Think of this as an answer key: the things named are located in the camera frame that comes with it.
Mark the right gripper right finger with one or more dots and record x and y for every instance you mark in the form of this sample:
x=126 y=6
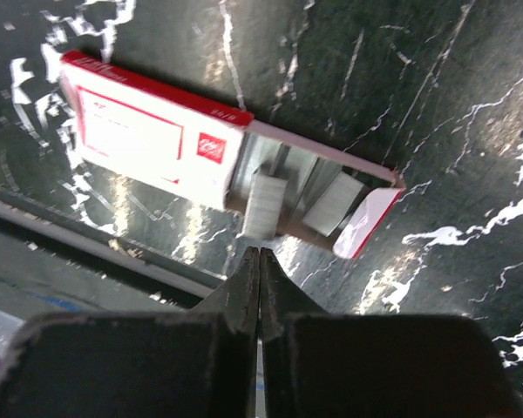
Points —
x=319 y=364

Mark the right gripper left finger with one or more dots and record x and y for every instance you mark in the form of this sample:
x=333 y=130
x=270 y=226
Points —
x=200 y=363

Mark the staple strip piece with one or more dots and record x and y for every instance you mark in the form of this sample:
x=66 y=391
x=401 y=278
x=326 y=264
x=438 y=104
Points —
x=333 y=204
x=264 y=206

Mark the staples box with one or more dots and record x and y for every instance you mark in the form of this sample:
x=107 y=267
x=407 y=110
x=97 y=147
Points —
x=208 y=152

